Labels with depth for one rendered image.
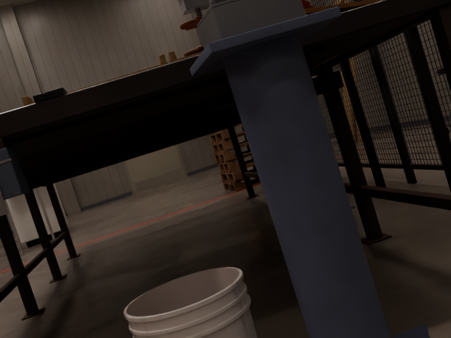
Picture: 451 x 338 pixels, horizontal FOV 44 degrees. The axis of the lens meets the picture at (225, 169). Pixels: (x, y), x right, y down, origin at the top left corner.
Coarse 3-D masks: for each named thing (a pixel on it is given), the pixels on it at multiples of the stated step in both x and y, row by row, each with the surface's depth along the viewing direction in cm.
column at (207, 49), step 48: (240, 48) 108; (288, 48) 111; (240, 96) 114; (288, 96) 110; (288, 144) 111; (288, 192) 113; (336, 192) 114; (288, 240) 116; (336, 240) 113; (336, 288) 113; (336, 336) 114; (384, 336) 116
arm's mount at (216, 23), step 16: (240, 0) 108; (256, 0) 109; (272, 0) 110; (288, 0) 110; (208, 16) 112; (224, 16) 108; (240, 16) 108; (256, 16) 109; (272, 16) 110; (288, 16) 110; (208, 32) 116; (224, 32) 108; (240, 32) 108
